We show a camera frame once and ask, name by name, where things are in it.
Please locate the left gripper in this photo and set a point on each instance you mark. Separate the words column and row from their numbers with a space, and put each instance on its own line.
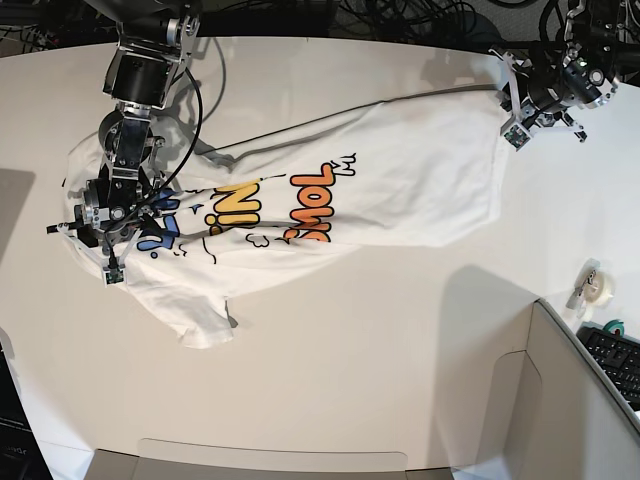
column 534, row 97

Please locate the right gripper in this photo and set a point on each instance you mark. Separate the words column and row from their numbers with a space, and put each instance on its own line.
column 107, row 246

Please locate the white printed t-shirt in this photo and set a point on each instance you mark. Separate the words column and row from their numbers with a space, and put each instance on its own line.
column 414, row 172

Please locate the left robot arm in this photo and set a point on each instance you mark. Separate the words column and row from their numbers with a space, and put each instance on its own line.
column 585, row 69

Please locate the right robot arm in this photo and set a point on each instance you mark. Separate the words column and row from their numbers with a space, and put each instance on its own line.
column 155, row 43

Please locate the clear tape dispenser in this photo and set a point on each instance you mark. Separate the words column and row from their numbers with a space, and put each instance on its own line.
column 594, row 288

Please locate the green tape roll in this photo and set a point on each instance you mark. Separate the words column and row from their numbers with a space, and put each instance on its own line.
column 615, row 327

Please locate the black monitor corner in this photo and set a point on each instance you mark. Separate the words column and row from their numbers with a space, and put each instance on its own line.
column 21, row 457

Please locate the black computer keyboard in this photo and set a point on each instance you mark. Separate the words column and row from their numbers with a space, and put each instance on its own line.
column 618, row 357

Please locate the beige cardboard box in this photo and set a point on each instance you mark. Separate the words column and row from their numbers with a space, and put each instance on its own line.
column 551, row 414

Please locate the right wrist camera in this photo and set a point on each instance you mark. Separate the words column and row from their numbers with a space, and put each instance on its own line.
column 114, row 275

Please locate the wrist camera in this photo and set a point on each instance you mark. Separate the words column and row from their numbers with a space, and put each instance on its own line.
column 114, row 275
column 516, row 135

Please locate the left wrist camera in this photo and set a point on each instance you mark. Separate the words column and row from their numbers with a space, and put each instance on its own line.
column 516, row 135

